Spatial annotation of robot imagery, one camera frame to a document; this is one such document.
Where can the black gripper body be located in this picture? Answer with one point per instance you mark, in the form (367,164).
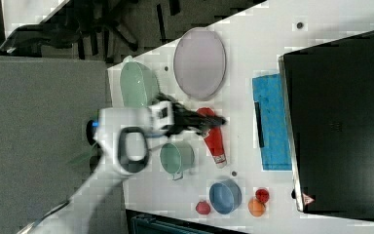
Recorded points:
(181,116)

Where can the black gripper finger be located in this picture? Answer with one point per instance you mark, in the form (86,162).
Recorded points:
(202,132)
(209,121)

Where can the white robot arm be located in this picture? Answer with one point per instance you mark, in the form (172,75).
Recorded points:
(122,135)

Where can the red ketchup bottle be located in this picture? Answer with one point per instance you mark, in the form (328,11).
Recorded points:
(214,142)

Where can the green mug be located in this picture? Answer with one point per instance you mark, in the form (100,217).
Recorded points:
(176,158)

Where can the large green bowl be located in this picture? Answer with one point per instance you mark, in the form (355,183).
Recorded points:
(139,85)

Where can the round lilac plate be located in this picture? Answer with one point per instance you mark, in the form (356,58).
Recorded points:
(199,63)

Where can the blue bowl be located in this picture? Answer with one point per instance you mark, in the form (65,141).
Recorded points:
(225,196)

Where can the red toy strawberry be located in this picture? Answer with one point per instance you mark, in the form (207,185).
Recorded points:
(203,208)

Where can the small red toy fruit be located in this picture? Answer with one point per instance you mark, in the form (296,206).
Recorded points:
(262,195)

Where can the black cylinder cup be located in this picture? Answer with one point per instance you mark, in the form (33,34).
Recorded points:
(90,131)

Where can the orange toy fruit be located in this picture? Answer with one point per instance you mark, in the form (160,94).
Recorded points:
(255,207)

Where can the dark teal crate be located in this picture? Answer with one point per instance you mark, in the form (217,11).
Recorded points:
(144,223)

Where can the black office chair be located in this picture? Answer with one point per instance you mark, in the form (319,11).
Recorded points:
(76,20)

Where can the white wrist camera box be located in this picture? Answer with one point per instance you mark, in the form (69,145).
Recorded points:
(162,116)

